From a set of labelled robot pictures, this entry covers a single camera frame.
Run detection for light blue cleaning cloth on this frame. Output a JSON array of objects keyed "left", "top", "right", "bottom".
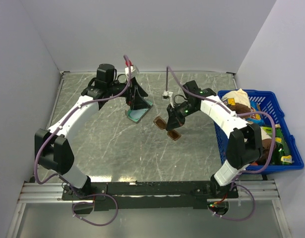
[{"left": 129, "top": 109, "right": 148, "bottom": 121}]

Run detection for brown tortoise sunglasses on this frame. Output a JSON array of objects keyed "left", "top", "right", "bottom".
[{"left": 153, "top": 116, "right": 182, "bottom": 141}]

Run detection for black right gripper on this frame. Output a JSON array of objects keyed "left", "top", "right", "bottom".
[{"left": 166, "top": 101, "right": 198, "bottom": 131}]

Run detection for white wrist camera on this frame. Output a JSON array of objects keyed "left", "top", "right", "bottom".
[
  {"left": 162, "top": 91, "right": 174, "bottom": 107},
  {"left": 124, "top": 65, "right": 140, "bottom": 79}
]

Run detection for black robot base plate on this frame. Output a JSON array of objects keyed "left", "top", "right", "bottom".
[{"left": 62, "top": 181, "right": 239, "bottom": 211}]

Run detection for aluminium frame rail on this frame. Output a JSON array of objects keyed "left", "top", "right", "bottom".
[{"left": 17, "top": 180, "right": 280, "bottom": 204}]

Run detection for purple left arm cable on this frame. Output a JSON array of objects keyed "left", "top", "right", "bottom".
[{"left": 34, "top": 55, "right": 132, "bottom": 226}]

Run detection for blue Lays chip bag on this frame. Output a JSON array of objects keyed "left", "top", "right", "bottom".
[{"left": 246, "top": 101, "right": 264, "bottom": 126}]

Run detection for grey-brown glasses case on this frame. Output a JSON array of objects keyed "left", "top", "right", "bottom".
[{"left": 125, "top": 100, "right": 153, "bottom": 123}]

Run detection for yellow green snack packet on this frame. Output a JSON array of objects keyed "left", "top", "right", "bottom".
[{"left": 280, "top": 155, "right": 293, "bottom": 165}]

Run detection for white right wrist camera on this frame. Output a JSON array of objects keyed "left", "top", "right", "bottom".
[{"left": 162, "top": 91, "right": 174, "bottom": 107}]

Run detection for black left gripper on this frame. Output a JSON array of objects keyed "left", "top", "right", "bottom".
[{"left": 108, "top": 76, "right": 151, "bottom": 110}]

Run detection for brown plush toy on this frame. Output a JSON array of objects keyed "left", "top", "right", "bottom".
[{"left": 228, "top": 103, "right": 251, "bottom": 114}]

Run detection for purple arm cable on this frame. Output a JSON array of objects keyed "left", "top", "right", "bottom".
[
  {"left": 166, "top": 65, "right": 276, "bottom": 222},
  {"left": 34, "top": 55, "right": 132, "bottom": 226}
]

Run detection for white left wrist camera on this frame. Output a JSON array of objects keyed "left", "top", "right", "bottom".
[{"left": 124, "top": 65, "right": 140, "bottom": 79}]

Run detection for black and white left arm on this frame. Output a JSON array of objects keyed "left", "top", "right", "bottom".
[{"left": 34, "top": 62, "right": 152, "bottom": 199}]

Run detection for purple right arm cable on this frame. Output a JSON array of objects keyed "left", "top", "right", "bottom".
[{"left": 166, "top": 65, "right": 276, "bottom": 222}]

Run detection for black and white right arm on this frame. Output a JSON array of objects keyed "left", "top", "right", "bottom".
[{"left": 166, "top": 80, "right": 263, "bottom": 197}]

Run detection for green glass bottle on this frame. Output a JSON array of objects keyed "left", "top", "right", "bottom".
[{"left": 272, "top": 124, "right": 291, "bottom": 165}]

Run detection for blue plastic basket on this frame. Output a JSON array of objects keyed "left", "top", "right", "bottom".
[{"left": 214, "top": 89, "right": 304, "bottom": 175}]

